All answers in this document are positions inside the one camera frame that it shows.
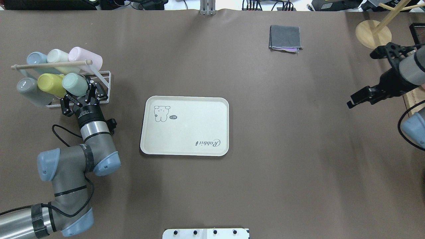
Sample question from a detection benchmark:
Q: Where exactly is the grey folded cloth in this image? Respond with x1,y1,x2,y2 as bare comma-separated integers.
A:
269,25,302,49

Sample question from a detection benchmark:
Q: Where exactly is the pink cup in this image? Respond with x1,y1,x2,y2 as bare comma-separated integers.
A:
68,46,103,74

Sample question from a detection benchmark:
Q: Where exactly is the wooden rack handle rod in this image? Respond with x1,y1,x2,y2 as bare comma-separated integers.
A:
11,59,93,70

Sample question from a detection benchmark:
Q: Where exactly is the mint green cup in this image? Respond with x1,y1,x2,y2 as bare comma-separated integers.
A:
62,73,88,97

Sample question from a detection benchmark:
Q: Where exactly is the cream white cup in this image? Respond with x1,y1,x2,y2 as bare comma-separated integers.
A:
47,49,81,75

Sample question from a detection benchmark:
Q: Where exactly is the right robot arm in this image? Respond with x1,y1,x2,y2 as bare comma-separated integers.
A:
347,42,425,151

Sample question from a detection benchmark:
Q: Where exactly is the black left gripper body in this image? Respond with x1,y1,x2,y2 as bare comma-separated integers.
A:
72,100,105,128

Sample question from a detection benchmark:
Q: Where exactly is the light blue cup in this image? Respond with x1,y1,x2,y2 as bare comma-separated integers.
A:
26,52,62,74

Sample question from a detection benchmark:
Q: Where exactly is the white wire cup rack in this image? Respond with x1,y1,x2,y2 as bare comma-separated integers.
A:
45,71,113,108

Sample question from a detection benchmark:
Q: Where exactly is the yellow cup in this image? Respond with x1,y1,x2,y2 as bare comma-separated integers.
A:
37,74,66,98

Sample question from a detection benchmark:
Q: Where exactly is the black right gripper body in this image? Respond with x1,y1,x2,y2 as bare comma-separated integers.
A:
369,68,415,100

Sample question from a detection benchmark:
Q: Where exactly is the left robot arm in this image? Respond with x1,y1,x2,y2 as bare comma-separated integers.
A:
1,76,121,239

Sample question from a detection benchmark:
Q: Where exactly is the pink folded cloth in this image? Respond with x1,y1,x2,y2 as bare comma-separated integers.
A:
270,47,299,53

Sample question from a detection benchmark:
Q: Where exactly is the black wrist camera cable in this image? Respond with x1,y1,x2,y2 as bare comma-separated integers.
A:
52,119,117,218

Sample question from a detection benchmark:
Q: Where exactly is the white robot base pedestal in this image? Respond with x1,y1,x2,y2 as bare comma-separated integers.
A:
162,227,250,239

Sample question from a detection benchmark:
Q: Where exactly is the wooden cutting board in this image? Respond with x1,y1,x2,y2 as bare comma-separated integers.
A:
403,86,425,109

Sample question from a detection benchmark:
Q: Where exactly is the cream rabbit tray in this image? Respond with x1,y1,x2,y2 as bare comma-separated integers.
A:
140,96,229,156

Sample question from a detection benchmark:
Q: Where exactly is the wooden mug tree stand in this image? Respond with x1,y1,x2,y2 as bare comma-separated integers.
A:
355,0,425,49

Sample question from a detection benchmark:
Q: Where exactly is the grey cup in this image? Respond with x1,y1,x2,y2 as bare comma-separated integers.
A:
16,77,54,107

